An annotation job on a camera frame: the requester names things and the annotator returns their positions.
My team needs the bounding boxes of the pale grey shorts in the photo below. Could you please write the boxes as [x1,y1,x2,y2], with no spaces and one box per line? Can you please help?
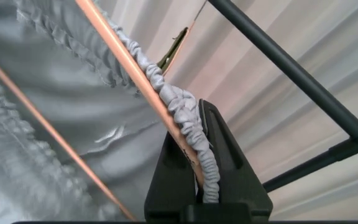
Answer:
[0,0,222,222]

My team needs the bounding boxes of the black clothes rack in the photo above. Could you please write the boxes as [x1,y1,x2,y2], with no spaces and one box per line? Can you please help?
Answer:
[208,0,358,194]

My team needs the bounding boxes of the green printed shirt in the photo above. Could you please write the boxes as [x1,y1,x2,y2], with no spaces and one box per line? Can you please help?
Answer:
[157,27,190,75]

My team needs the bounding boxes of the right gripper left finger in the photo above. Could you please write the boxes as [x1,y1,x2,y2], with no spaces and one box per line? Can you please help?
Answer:
[144,130,199,222]

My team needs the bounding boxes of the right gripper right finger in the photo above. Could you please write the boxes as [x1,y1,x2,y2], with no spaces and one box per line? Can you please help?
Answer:
[198,98,273,222]

